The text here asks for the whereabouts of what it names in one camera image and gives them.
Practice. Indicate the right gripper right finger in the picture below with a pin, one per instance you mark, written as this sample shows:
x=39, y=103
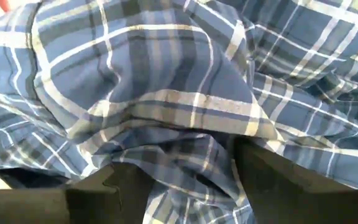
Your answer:
x=278, y=186

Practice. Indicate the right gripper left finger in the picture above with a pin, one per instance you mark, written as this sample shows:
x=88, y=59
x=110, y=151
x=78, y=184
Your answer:
x=120, y=196

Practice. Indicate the blue plaid shirt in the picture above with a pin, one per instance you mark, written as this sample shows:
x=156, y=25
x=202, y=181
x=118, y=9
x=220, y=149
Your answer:
x=179, y=93

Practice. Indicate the red plastic item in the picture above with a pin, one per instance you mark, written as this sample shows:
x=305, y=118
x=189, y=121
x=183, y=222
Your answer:
x=3, y=4

